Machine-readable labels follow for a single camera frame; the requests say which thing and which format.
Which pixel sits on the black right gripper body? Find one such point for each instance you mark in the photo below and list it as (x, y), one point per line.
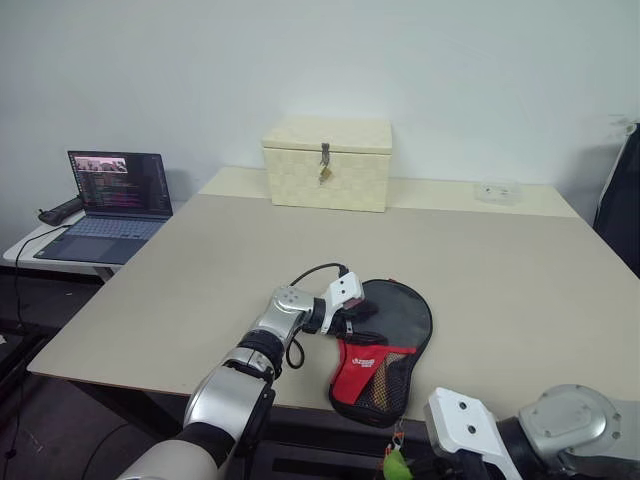
(465, 467)

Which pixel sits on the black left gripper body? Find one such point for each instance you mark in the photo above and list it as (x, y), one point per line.
(350, 315)

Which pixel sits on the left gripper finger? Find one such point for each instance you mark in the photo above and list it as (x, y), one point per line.
(370, 339)
(369, 311)

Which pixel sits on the black and red mesh pouch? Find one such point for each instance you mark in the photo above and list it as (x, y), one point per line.
(360, 372)

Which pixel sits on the green zipper pull charm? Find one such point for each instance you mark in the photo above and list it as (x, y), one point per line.
(397, 462)

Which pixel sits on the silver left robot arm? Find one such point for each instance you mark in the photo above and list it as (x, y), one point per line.
(235, 395)

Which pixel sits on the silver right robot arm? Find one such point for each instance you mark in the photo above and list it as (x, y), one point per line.
(575, 425)

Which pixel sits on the brass padlock on latch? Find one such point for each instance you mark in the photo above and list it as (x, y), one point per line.
(325, 172)

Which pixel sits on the cream woven storage box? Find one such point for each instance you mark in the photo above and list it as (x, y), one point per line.
(325, 170)

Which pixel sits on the clear plastic small box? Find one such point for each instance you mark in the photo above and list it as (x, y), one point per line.
(497, 192)

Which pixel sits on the open grey laptop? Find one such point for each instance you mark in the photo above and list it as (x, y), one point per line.
(115, 200)

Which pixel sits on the black office chair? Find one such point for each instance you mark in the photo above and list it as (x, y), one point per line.
(622, 210)

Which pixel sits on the black handheld device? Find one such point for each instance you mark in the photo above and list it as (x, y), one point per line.
(62, 209)

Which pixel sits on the white side table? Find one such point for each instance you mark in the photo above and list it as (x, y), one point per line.
(25, 250)

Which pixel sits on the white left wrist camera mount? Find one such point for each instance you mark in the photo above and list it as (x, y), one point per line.
(345, 290)

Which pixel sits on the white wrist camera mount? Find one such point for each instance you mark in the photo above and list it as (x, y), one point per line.
(345, 290)
(465, 420)

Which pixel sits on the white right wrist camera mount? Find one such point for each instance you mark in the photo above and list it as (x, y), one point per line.
(465, 420)

